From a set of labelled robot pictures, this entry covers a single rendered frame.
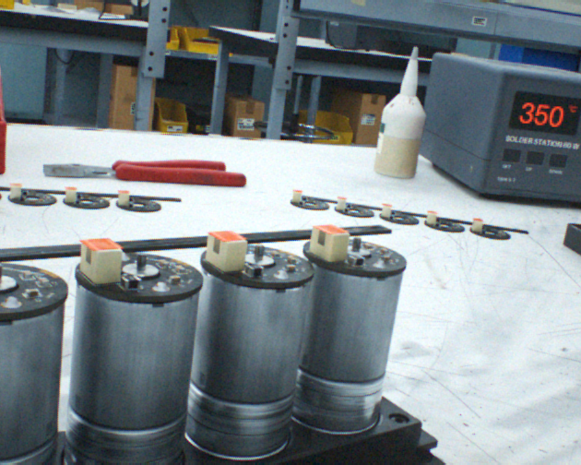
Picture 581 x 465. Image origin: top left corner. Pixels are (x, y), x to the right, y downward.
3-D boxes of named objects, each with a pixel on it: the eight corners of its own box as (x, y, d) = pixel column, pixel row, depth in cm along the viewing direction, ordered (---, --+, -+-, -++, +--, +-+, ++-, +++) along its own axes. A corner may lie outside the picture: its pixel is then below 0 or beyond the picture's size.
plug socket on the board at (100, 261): (133, 281, 15) (136, 248, 15) (90, 286, 15) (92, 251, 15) (115, 268, 16) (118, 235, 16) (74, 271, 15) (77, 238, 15)
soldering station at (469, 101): (619, 216, 60) (651, 87, 57) (474, 201, 58) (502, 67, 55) (530, 172, 74) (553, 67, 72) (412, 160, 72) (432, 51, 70)
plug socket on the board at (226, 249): (254, 269, 17) (258, 240, 17) (219, 273, 17) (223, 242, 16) (234, 257, 18) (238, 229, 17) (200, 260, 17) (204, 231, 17)
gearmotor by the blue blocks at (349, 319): (391, 453, 20) (428, 262, 19) (315, 475, 19) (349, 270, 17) (332, 408, 22) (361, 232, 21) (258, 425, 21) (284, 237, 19)
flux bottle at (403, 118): (401, 170, 66) (422, 47, 64) (422, 179, 63) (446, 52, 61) (365, 167, 65) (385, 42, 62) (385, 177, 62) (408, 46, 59)
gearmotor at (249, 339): (303, 479, 19) (336, 271, 17) (212, 506, 17) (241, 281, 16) (247, 428, 21) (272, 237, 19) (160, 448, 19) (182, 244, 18)
